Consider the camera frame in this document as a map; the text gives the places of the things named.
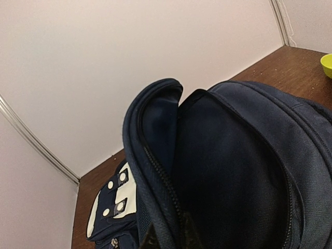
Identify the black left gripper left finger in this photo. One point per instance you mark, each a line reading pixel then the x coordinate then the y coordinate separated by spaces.
pixel 150 240

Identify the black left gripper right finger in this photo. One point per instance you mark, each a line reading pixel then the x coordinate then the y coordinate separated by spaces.
pixel 190 238

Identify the navy blue student backpack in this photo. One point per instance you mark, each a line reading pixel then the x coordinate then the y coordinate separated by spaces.
pixel 250 163

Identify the yellow green bowl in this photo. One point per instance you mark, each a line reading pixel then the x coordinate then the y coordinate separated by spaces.
pixel 326 62

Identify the left aluminium corner post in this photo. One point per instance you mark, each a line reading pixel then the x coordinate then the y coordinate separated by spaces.
pixel 36 143

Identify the aluminium corner post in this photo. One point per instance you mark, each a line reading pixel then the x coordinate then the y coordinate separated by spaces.
pixel 36 143
pixel 283 22

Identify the right aluminium corner post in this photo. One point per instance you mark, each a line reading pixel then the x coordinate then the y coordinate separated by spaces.
pixel 283 22

